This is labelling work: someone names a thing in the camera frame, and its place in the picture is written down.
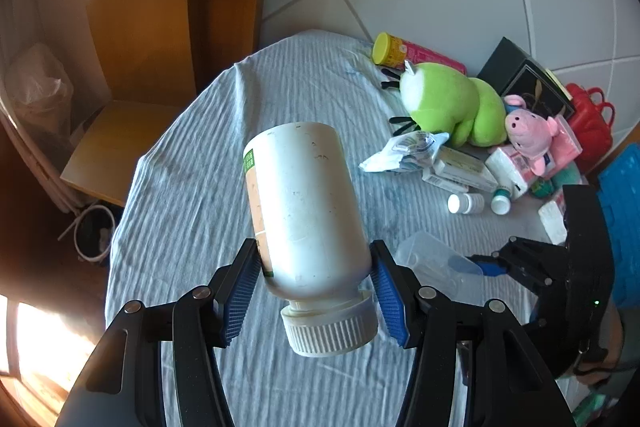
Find red toy suitcase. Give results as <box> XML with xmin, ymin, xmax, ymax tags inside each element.
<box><xmin>565</xmin><ymin>83</ymin><xmax>616</xmax><ymax>172</ymax></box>

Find green patterned pouch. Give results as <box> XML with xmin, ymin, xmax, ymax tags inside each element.
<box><xmin>530</xmin><ymin>177</ymin><xmax>557</xmax><ymax>198</ymax></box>

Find translucent plastic bag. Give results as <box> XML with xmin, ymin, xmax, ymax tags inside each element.
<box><xmin>5</xmin><ymin>42</ymin><xmax>76</xmax><ymax>142</ymax></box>

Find curved wooden wall frame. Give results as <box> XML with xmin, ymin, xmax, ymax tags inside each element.
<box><xmin>80</xmin><ymin>0</ymin><xmax>281</xmax><ymax>108</ymax></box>

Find small green cap bottle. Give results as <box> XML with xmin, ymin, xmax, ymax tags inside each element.
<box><xmin>490</xmin><ymin>187</ymin><xmax>512</xmax><ymax>214</ymax></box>

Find clear plastic wrapper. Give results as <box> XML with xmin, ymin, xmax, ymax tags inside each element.
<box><xmin>359</xmin><ymin>130</ymin><xmax>451</xmax><ymax>175</ymax></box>

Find black gift box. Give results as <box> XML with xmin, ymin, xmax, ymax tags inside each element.
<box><xmin>477</xmin><ymin>37</ymin><xmax>576</xmax><ymax>120</ymax></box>

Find white coiled hose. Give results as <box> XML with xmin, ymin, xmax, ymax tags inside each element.
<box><xmin>57</xmin><ymin>204</ymin><xmax>118</xmax><ymax>263</ymax></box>

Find white medicine box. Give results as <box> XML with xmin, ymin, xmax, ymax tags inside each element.
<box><xmin>432</xmin><ymin>146</ymin><xmax>501</xmax><ymax>188</ymax></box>
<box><xmin>421</xmin><ymin>169</ymin><xmax>471</xmax><ymax>194</ymax></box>

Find beige curtain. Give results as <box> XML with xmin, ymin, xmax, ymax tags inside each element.
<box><xmin>0</xmin><ymin>0</ymin><xmax>81</xmax><ymax>212</ymax></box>

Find white plastic bottle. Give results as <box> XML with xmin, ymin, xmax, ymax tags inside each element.
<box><xmin>243</xmin><ymin>122</ymin><xmax>378</xmax><ymax>358</ymax></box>

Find clear plastic box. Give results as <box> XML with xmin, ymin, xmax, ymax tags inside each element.
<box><xmin>395</xmin><ymin>231</ymin><xmax>488</xmax><ymax>308</ymax></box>

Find pink pig plush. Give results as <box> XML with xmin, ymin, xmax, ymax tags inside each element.
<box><xmin>502</xmin><ymin>94</ymin><xmax>560</xmax><ymax>175</ymax></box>

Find pink can with yellow lid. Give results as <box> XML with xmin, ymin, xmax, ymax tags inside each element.
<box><xmin>371</xmin><ymin>32</ymin><xmax>468</xmax><ymax>75</ymax></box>

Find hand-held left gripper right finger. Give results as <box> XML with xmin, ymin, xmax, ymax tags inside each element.
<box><xmin>369</xmin><ymin>239</ymin><xmax>576</xmax><ymax>427</ymax></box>

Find small white pill bottle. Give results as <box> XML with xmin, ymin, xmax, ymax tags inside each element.
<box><xmin>447</xmin><ymin>192</ymin><xmax>486</xmax><ymax>215</ymax></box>

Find pink upright tissue pack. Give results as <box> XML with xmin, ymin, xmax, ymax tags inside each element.
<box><xmin>547</xmin><ymin>114</ymin><xmax>583</xmax><ymax>168</ymax></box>

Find person's right hand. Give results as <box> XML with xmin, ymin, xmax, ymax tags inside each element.
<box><xmin>575</xmin><ymin>307</ymin><xmax>626</xmax><ymax>390</ymax></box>

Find green frog plush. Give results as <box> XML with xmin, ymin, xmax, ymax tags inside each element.
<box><xmin>381</xmin><ymin>62</ymin><xmax>508</xmax><ymax>148</ymax></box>

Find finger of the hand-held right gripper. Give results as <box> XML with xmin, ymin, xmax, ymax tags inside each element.
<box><xmin>472</xmin><ymin>257</ymin><xmax>568</xmax><ymax>303</ymax></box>
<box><xmin>492</xmin><ymin>236</ymin><xmax>568</xmax><ymax>269</ymax></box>

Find yellow notepad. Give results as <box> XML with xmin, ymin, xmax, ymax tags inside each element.
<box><xmin>545</xmin><ymin>69</ymin><xmax>573</xmax><ymax>100</ymax></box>

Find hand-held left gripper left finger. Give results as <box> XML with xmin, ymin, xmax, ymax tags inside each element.
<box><xmin>54</xmin><ymin>237</ymin><xmax>263</xmax><ymax>427</ymax></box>

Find light wooden stool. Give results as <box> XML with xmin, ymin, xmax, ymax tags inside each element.
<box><xmin>60</xmin><ymin>99</ymin><xmax>188</xmax><ymax>208</ymax></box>

